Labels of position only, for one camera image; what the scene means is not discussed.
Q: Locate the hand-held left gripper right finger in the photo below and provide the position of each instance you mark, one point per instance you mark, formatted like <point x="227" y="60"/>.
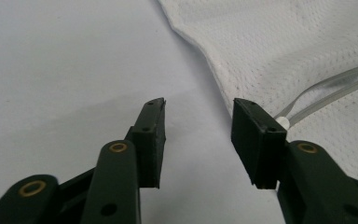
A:
<point x="261" y="149"/>

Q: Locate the white mesh garment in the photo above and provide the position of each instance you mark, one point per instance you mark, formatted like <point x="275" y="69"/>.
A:
<point x="292" y="43"/>

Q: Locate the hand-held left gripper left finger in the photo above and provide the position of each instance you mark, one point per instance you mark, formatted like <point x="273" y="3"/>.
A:
<point x="147" y="146"/>

